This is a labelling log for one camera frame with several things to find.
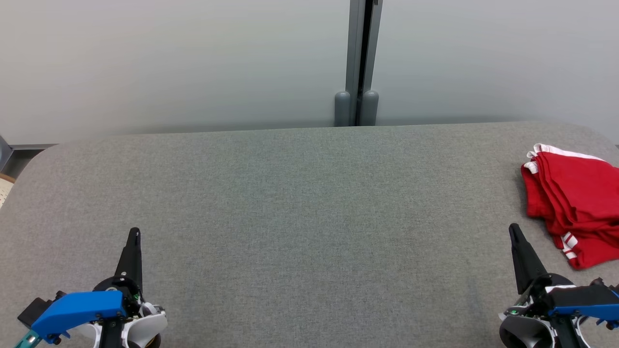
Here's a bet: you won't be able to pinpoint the teal left cable connector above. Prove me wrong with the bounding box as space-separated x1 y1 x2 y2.
14 330 43 348

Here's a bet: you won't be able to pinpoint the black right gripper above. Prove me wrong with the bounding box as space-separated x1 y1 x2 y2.
503 223 577 319

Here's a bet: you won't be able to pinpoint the red white basketball jersey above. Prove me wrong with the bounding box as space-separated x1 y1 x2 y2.
551 227 619 270

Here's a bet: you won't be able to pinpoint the beige wooden object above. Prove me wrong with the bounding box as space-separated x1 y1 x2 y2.
0 173 16 209

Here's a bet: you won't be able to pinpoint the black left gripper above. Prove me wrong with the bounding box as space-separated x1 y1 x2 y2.
93 227 145 316

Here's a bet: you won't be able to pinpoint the grey cylindrical post foot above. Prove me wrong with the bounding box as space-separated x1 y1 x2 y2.
362 90 380 127
334 91 351 127

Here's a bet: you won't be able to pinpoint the red white sports shorts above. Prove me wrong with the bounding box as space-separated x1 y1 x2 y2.
520 144 619 242

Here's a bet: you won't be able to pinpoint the grey framed dark panel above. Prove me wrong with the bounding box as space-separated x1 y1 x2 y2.
0 135 13 171

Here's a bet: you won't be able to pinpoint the blue left camera bracket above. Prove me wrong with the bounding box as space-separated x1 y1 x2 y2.
30 290 127 345

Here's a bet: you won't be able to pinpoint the grey metal partition post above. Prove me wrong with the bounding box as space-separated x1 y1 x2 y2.
346 0 383 127

